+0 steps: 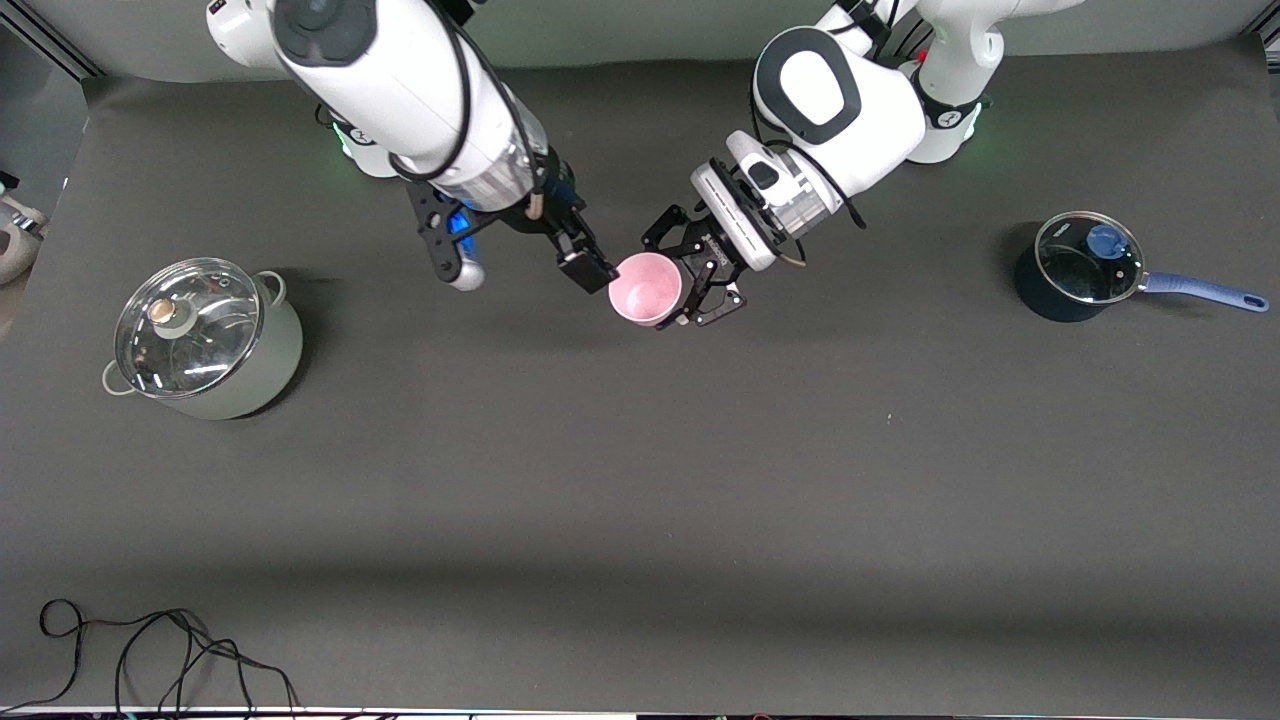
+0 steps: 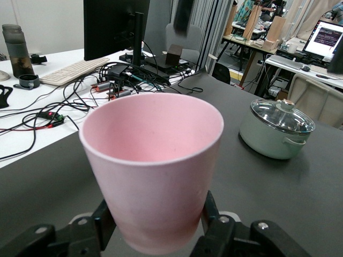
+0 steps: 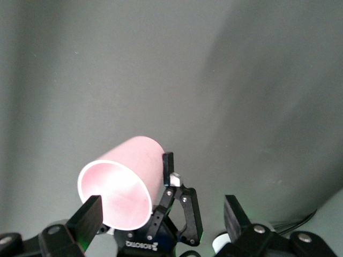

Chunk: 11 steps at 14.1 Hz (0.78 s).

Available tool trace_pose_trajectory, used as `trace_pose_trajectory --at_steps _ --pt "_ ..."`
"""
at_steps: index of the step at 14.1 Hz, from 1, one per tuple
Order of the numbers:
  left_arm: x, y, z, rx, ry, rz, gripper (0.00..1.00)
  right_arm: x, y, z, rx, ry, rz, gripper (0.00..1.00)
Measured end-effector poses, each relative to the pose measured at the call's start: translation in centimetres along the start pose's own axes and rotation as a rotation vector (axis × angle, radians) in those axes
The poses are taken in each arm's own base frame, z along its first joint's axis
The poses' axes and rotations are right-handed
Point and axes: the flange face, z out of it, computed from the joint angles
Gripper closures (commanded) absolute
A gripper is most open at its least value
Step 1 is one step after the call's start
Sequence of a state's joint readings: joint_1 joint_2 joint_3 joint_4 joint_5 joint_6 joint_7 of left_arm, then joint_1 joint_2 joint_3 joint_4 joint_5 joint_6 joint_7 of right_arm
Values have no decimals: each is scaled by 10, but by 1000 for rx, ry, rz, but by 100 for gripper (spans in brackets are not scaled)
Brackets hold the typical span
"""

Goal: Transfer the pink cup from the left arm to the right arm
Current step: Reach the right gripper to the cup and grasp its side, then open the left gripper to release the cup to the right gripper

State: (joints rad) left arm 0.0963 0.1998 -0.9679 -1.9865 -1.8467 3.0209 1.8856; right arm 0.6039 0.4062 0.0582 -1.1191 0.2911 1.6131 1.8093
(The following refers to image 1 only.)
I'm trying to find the dark blue saucepan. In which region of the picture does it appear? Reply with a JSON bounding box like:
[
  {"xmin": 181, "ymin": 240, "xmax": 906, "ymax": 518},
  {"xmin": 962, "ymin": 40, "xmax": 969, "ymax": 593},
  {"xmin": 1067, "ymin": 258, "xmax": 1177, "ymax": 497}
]
[{"xmin": 1014, "ymin": 210, "xmax": 1270, "ymax": 323}]

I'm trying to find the dark grey table cover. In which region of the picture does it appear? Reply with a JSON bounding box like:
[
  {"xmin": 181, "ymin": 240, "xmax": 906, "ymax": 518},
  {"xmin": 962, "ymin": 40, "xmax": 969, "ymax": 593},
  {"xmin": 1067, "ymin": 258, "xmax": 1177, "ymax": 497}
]
[{"xmin": 0, "ymin": 55, "xmax": 1280, "ymax": 713}]

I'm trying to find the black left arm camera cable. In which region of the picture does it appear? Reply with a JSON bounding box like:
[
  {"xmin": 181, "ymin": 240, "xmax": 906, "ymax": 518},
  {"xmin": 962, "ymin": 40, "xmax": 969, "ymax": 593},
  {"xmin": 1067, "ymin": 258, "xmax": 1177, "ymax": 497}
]
[{"xmin": 750, "ymin": 100, "xmax": 867, "ymax": 267}]

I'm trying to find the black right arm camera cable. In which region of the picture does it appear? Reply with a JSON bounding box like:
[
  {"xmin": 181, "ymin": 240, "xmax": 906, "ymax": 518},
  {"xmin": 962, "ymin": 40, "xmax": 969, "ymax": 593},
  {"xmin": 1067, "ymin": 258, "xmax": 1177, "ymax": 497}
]
[{"xmin": 395, "ymin": 0, "xmax": 551, "ymax": 216}]

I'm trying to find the silver pot with glass lid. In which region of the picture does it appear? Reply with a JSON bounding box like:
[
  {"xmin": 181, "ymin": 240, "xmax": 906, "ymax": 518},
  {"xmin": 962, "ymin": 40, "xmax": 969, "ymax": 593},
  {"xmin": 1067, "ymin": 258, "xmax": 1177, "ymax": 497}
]
[{"xmin": 100, "ymin": 258, "xmax": 304, "ymax": 421}]

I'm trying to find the pink plastic cup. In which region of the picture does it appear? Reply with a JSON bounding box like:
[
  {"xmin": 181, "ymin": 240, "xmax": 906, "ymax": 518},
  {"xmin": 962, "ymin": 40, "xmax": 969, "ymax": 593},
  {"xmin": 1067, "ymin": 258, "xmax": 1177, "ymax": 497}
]
[{"xmin": 608, "ymin": 251, "xmax": 687, "ymax": 329}]

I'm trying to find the beige rounded object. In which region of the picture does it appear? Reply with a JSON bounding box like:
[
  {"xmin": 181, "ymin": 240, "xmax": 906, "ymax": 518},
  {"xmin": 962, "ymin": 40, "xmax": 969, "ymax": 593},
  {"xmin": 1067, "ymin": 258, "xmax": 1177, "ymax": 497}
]
[{"xmin": 0, "ymin": 195, "xmax": 47, "ymax": 286}]

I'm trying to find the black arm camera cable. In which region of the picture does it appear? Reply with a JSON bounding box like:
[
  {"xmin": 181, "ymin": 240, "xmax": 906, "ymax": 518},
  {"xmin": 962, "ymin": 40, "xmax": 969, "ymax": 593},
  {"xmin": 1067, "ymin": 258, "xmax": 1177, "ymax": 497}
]
[
  {"xmin": 395, "ymin": 0, "xmax": 551, "ymax": 216},
  {"xmin": 750, "ymin": 100, "xmax": 867, "ymax": 267}
]

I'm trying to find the black left arm base cable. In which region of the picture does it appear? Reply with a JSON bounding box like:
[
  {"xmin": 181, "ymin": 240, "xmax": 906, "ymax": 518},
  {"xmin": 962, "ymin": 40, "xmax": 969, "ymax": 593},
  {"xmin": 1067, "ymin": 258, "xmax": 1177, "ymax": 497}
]
[{"xmin": 893, "ymin": 15, "xmax": 936, "ymax": 63}]

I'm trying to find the thin black tangled cable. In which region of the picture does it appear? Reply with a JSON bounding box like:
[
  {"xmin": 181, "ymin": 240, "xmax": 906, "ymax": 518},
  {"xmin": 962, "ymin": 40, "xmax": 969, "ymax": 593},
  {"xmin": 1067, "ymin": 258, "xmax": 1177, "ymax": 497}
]
[{"xmin": 0, "ymin": 598, "xmax": 301, "ymax": 716}]

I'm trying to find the small glass saucepan lid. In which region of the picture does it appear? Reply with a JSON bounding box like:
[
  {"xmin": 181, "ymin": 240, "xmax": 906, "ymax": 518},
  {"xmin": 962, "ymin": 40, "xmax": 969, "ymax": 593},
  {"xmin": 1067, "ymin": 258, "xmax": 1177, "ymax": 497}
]
[{"xmin": 1035, "ymin": 211, "xmax": 1146, "ymax": 305}]

